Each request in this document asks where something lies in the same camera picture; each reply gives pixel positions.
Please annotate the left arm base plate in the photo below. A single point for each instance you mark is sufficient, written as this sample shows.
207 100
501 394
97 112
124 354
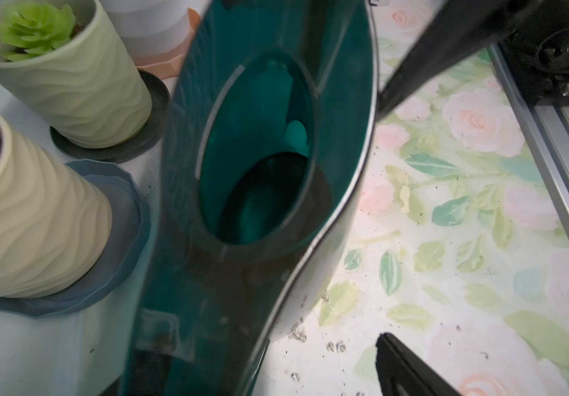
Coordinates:
540 66

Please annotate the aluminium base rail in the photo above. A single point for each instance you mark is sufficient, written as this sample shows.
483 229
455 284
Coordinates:
561 148

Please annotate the floral table mat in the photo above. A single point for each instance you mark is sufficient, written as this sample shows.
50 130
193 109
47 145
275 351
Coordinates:
456 249

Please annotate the green wavy flower pot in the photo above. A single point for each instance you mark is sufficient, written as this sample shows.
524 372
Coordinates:
89 90

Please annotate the bright green succulent plant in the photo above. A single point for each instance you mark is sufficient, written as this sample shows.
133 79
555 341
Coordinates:
29 29

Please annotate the cream wavy flower pot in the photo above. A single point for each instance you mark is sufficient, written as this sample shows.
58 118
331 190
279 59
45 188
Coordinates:
54 224

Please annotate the dark green watering can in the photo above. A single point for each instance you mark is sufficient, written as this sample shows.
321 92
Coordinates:
269 128

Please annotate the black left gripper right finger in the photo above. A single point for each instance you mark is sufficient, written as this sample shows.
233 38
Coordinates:
458 30

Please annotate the white plastic flower pot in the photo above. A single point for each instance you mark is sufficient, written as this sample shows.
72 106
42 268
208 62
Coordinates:
151 28

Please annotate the grey-blue pot saucer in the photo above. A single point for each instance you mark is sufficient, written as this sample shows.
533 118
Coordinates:
131 226

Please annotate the pink pot saucer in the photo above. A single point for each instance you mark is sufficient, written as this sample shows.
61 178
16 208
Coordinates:
168 65

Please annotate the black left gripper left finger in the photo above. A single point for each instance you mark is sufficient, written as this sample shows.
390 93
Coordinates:
401 372

